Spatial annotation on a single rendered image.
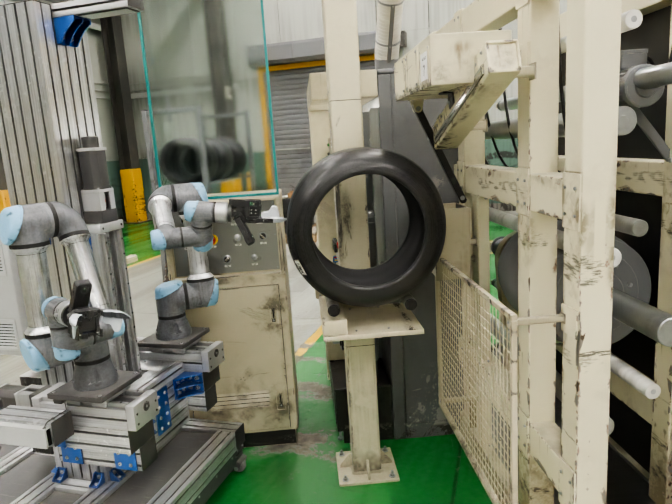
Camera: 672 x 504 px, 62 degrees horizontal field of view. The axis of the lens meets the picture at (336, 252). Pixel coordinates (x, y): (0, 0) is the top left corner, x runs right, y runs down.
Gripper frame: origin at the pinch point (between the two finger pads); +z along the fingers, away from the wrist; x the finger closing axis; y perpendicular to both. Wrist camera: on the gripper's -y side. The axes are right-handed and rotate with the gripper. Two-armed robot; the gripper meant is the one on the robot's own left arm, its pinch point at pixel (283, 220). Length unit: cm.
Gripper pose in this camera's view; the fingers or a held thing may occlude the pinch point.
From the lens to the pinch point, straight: 207.5
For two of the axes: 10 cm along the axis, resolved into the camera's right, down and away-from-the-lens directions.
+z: 10.0, 0.4, 0.7
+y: 0.5, -9.8, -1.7
